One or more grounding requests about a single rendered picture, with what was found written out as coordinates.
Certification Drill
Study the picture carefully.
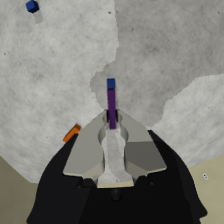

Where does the purple rod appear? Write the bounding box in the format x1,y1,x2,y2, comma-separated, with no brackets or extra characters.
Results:
107,88,116,129

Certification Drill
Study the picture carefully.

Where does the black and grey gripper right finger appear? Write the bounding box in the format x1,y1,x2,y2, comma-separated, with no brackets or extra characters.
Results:
116,109,207,219

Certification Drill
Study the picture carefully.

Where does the orange rod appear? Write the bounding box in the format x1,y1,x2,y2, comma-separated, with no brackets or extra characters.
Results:
63,124,81,142

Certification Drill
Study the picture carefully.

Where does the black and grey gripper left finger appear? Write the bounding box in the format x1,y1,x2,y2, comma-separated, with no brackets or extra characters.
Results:
26,109,109,224

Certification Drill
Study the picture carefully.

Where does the small blue cube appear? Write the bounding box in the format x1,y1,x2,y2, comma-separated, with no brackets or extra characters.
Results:
26,0,40,13
107,78,115,89

